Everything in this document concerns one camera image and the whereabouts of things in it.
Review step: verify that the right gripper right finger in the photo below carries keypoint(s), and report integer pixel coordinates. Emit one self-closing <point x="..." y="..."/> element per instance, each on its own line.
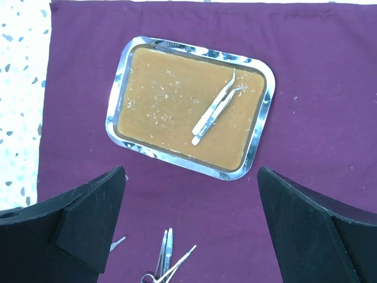
<point x="317" y="238"/>

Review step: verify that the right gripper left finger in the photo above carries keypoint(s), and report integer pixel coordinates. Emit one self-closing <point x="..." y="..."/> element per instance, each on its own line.
<point x="66" y="238"/>

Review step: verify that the steel surgical scissors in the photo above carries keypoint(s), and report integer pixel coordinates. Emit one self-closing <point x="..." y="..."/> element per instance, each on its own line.
<point x="168" y="250"/>

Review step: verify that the purple cloth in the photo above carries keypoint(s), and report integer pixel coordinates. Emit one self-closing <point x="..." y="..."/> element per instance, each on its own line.
<point x="320" y="130"/>

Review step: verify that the curved steel tweezers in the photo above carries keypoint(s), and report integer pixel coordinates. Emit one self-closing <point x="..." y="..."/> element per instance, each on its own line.
<point x="223" y="104"/>

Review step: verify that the tan wax pad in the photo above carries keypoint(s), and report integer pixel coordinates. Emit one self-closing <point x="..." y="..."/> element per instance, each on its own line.
<point x="167" y="94"/>

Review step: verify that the steel instrument tray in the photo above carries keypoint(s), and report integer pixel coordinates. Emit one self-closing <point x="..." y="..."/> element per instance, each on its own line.
<point x="239" y="62"/>

